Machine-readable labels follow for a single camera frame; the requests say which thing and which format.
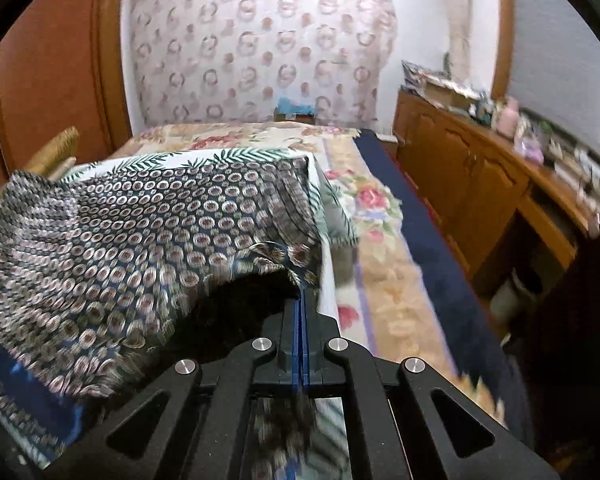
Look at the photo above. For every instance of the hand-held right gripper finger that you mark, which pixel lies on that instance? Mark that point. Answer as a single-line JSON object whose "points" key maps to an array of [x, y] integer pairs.
{"points": [[305, 355], [296, 355]]}

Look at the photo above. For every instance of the circle-patterned navy pajama top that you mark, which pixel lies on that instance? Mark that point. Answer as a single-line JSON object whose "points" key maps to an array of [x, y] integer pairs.
{"points": [[140, 240]]}

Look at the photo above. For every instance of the floral bed blanket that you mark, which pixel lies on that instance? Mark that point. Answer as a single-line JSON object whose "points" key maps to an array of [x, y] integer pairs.
{"points": [[380, 280]]}

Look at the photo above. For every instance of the navy mattress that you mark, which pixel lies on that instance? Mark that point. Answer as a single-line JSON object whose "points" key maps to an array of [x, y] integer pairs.
{"points": [[430, 220]]}

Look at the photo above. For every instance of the palm leaf print cloth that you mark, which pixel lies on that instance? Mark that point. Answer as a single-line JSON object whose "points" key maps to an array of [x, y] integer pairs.
{"points": [[180, 160]]}

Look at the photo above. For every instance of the small cardboard box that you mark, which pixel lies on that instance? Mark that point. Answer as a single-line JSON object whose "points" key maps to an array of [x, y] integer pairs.
{"points": [[295, 117]]}

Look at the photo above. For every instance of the long wooden cabinet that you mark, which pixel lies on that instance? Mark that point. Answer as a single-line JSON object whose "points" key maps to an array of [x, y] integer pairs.
{"points": [[460, 170]]}

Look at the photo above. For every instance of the blue plastic bag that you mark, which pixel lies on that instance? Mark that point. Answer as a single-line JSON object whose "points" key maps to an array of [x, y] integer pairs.
{"points": [[292, 105]]}

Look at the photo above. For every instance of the open cardboard box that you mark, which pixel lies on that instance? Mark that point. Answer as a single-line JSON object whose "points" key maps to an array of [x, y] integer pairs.
{"points": [[450, 95]]}

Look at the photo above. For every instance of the folded patterned fabric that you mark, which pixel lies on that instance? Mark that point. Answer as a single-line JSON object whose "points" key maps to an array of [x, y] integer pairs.
{"points": [[422, 77]]}

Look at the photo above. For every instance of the pink tissue pack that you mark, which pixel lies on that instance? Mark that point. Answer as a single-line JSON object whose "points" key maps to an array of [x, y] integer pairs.
{"points": [[529, 147]]}

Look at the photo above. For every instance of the circle-print sheer curtain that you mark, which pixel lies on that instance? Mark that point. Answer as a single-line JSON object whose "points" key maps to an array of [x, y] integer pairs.
{"points": [[260, 45]]}

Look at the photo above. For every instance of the pink thermos bottle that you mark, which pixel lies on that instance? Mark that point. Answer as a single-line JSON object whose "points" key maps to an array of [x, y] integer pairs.
{"points": [[508, 117]]}

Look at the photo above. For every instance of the beige window curtain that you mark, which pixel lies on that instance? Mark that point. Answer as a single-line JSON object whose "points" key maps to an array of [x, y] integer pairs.
{"points": [[460, 20]]}

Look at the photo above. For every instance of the grey window blind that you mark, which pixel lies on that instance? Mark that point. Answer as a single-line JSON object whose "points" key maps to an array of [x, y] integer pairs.
{"points": [[565, 45]]}

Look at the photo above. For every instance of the wooden window frame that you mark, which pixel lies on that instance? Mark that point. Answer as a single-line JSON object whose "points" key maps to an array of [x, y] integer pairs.
{"points": [[502, 30]]}

